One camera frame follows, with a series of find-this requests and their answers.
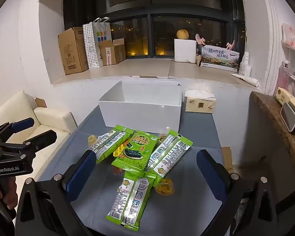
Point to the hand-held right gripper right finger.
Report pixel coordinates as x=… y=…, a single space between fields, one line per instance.
x=210 y=177

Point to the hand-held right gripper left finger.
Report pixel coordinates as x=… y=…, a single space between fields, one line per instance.
x=80 y=177

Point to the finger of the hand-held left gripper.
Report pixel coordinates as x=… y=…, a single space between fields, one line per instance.
x=43 y=137
x=22 y=123

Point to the red jelly cup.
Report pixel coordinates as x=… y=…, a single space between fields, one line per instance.
x=118 y=171

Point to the green snack packet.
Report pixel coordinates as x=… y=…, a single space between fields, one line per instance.
x=108 y=140
x=172 y=152
x=130 y=201

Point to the yellow patterned lid jelly cup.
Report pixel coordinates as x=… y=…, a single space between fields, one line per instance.
x=165 y=188

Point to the green seaweed picture packet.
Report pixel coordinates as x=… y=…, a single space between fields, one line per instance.
x=135 y=162

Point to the pale jelly cup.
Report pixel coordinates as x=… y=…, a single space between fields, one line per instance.
x=163 y=137

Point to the person's left hand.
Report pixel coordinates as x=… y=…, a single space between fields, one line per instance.
x=6 y=194

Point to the cream sofa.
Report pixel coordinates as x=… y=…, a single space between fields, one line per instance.
x=19 y=113

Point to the flat cardboard piece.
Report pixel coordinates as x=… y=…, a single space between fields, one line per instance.
x=227 y=157

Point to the cardboard flap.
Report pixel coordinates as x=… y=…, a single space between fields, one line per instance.
x=40 y=102

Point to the tissue pack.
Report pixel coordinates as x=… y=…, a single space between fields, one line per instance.
x=199 y=105

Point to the brown cabinet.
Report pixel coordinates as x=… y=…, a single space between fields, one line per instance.
x=272 y=140

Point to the large cardboard box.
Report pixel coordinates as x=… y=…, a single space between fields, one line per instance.
x=71 y=51

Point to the white rounded device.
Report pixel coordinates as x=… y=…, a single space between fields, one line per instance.
x=290 y=118

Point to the white dotted paper bag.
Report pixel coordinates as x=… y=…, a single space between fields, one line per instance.
x=91 y=46

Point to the rolled white paper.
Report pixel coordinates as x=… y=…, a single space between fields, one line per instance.
x=245 y=79

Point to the small open cardboard box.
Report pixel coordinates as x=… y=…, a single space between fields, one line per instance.
x=113 y=52

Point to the yellow green carton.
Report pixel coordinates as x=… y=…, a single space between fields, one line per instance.
x=287 y=97

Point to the white bag with coloured squares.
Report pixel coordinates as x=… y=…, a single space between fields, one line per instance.
x=102 y=39

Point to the white plastic bottle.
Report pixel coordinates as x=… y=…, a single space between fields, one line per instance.
x=244 y=65

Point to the landscape print gift box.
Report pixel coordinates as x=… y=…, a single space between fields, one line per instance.
x=220 y=57

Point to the pink packet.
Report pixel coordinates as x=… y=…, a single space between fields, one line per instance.
x=282 y=78

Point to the white foam box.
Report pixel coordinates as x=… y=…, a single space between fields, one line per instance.
x=185 y=50

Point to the pink toy figure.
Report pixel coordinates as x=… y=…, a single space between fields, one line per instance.
x=200 y=39
x=230 y=45

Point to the black framed window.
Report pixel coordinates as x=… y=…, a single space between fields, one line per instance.
x=147 y=5

